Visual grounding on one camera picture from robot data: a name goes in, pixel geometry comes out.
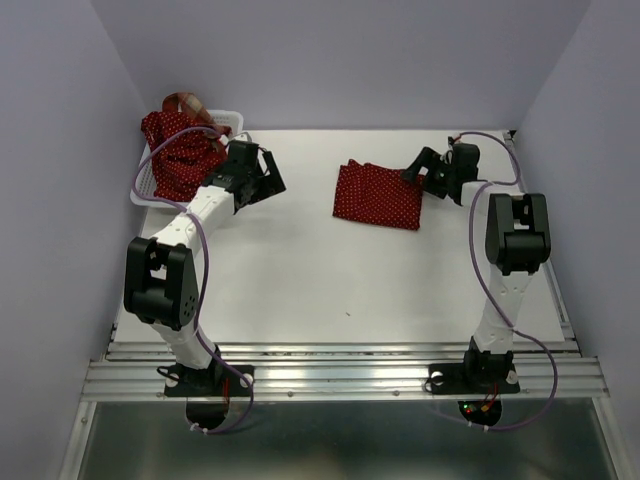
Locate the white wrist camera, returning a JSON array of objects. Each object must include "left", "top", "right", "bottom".
[
  {"left": 443, "top": 136, "right": 461, "bottom": 164},
  {"left": 230, "top": 132, "right": 253, "bottom": 143}
]

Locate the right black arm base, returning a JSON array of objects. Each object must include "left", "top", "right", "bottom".
[{"left": 423, "top": 363, "right": 521, "bottom": 396}]

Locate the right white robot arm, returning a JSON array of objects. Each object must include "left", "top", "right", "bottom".
[{"left": 401, "top": 140, "right": 551, "bottom": 395}]

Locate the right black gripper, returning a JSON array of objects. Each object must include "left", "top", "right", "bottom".
[{"left": 397, "top": 146, "right": 455, "bottom": 198}]

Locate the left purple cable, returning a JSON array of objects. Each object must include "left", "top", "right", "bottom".
[{"left": 131, "top": 127, "right": 255, "bottom": 435}]

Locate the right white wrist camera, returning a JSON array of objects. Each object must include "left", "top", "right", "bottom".
[{"left": 443, "top": 136, "right": 461, "bottom": 164}]

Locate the red plaid skirt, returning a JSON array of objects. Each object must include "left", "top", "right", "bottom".
[{"left": 162, "top": 92, "right": 232, "bottom": 150}]

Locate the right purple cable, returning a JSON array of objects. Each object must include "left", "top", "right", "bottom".
[{"left": 433, "top": 131, "right": 559, "bottom": 433}]

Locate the purple cable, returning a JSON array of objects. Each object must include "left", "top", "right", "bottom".
[
  {"left": 433, "top": 131, "right": 559, "bottom": 433},
  {"left": 131, "top": 127, "right": 255, "bottom": 435}
]

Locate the white plastic basket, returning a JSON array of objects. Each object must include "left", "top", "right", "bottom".
[{"left": 130, "top": 109, "right": 244, "bottom": 210}]

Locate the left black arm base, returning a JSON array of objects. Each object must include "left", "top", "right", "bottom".
[{"left": 156, "top": 362, "right": 250, "bottom": 398}]

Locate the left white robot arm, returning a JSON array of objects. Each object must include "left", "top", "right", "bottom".
[{"left": 123, "top": 140, "right": 286, "bottom": 397}]

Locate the red polka dot skirt pile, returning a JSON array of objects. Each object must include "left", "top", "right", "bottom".
[{"left": 141, "top": 111, "right": 232, "bottom": 202}]

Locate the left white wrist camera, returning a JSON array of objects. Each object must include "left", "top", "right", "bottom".
[{"left": 230, "top": 132, "right": 253, "bottom": 143}]

